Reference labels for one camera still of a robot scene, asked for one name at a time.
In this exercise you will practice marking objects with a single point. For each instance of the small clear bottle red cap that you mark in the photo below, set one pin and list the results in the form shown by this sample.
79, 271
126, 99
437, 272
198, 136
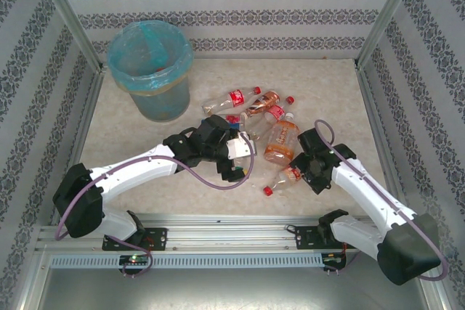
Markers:
287, 179

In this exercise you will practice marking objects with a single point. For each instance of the large orange bottle white cap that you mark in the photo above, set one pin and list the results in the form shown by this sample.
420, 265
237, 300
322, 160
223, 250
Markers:
281, 141

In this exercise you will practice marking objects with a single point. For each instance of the clear cola bottle red label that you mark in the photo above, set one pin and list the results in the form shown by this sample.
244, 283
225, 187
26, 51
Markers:
237, 98
277, 111

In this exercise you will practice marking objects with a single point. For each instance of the brown drink bottle white cap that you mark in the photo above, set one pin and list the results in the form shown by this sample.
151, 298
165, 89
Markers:
263, 101

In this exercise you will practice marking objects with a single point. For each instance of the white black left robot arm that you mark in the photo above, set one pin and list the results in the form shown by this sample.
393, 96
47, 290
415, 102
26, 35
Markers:
138, 165

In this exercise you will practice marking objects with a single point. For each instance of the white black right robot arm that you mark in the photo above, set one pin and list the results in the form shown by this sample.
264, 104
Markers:
367, 197

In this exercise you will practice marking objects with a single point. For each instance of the blue trash bin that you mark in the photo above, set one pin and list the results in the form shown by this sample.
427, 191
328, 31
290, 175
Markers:
163, 103

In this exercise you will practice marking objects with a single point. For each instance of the blue plastic bin liner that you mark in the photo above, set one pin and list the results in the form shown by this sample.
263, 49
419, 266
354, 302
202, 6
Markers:
127, 56

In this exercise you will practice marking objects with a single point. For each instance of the small circuit board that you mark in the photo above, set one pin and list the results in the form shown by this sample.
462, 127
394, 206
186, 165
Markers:
334, 258

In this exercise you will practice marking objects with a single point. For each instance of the circuit board green light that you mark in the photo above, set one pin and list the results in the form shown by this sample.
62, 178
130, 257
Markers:
134, 260

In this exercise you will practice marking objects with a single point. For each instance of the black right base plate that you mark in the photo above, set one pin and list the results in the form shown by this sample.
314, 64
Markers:
307, 237

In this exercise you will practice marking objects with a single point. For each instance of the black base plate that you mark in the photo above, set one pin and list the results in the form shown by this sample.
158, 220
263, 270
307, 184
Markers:
158, 239
307, 237

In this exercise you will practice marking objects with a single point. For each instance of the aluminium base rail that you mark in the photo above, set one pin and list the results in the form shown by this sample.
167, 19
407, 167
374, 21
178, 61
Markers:
225, 233

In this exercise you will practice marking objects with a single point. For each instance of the aluminium side rail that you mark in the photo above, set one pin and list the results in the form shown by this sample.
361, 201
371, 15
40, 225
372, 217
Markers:
378, 121
85, 121

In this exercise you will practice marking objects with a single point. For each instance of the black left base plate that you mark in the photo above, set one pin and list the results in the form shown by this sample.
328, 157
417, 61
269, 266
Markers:
158, 239

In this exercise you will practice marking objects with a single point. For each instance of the aluminium frame post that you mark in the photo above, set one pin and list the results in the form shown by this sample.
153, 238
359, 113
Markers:
67, 12
388, 12

